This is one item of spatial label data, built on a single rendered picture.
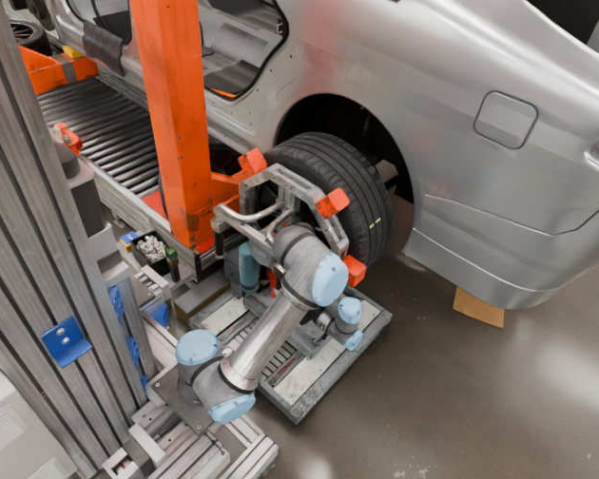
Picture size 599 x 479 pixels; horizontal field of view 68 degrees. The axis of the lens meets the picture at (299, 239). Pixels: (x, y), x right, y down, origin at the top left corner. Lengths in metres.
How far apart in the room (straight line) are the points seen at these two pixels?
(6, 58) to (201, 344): 0.81
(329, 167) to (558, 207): 0.76
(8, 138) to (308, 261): 0.63
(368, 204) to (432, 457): 1.26
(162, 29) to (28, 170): 0.90
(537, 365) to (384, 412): 0.95
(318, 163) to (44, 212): 1.01
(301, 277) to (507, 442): 1.72
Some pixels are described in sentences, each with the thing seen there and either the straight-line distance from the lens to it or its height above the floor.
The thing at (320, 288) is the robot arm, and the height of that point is 1.32.
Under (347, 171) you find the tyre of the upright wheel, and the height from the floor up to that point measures 1.15.
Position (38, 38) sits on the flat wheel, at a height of 0.50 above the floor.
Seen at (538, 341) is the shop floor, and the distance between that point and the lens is 2.98.
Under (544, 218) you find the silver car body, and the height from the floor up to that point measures 1.22.
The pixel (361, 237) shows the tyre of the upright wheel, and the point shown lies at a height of 0.98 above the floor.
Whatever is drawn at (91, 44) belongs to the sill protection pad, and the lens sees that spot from 3.42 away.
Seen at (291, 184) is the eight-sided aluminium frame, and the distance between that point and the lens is 1.63.
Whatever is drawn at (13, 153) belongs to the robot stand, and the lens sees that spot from 0.84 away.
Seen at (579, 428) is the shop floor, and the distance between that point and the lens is 2.79.
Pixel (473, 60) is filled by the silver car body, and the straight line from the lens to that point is 1.54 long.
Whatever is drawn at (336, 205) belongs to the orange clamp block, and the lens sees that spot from 1.53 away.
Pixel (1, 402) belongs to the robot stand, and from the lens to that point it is 1.11.
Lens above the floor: 2.11
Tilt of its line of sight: 45 degrees down
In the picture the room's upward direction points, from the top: 6 degrees clockwise
